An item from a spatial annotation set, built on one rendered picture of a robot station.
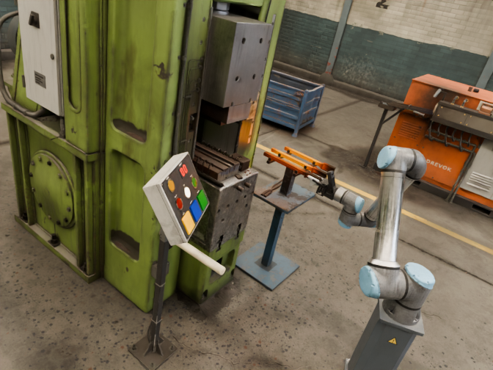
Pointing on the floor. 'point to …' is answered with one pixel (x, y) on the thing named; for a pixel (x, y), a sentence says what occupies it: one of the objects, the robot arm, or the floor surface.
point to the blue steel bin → (292, 101)
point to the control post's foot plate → (147, 360)
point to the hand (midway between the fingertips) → (309, 175)
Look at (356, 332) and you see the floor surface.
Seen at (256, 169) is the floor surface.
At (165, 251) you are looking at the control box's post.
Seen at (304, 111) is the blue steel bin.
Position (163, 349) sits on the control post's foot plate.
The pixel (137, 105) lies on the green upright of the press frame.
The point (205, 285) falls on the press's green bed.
